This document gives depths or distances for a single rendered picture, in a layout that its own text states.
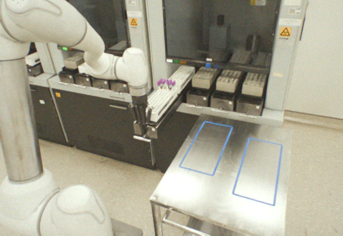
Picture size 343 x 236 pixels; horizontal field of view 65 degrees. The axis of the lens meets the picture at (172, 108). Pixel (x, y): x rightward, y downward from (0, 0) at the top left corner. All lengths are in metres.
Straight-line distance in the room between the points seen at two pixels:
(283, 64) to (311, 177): 1.13
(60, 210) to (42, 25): 0.50
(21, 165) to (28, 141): 0.08
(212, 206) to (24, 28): 0.77
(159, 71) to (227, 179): 0.93
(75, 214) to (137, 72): 0.61
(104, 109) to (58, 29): 1.39
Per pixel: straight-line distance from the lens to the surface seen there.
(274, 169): 1.15
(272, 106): 1.66
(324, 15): 2.62
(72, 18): 0.74
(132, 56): 1.16
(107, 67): 1.20
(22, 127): 0.89
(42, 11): 0.69
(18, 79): 0.85
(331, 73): 2.78
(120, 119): 2.02
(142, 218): 2.00
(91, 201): 0.88
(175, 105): 1.55
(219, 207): 0.99
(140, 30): 1.72
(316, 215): 2.16
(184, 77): 1.72
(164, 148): 1.98
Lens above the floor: 1.60
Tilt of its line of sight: 32 degrees down
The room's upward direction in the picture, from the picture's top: 3 degrees counter-clockwise
